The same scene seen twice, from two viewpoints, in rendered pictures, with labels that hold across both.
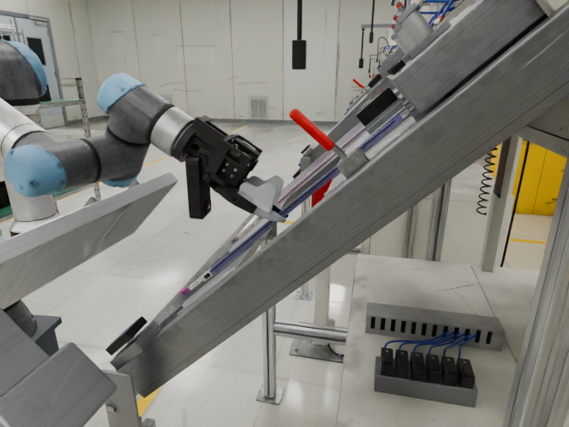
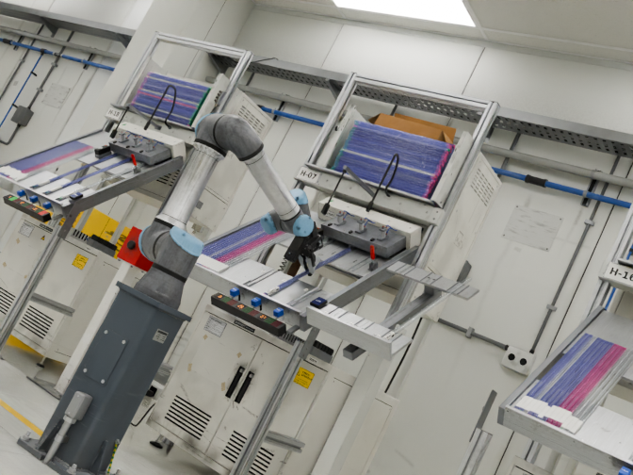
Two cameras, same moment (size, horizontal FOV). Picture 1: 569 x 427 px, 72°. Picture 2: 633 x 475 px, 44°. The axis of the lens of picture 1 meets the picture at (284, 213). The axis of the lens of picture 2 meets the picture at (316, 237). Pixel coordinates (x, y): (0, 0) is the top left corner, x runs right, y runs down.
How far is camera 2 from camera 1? 289 cm
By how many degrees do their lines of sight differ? 71
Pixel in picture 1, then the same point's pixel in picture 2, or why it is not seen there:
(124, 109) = (305, 207)
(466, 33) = (397, 244)
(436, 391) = (324, 356)
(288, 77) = not seen: outside the picture
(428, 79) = (390, 251)
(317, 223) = (371, 279)
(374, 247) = (79, 313)
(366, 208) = (379, 278)
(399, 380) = (318, 350)
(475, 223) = not seen: hidden behind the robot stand
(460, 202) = not seen: hidden behind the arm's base
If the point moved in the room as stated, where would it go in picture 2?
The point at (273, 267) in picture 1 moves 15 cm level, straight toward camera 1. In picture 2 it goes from (359, 288) to (395, 304)
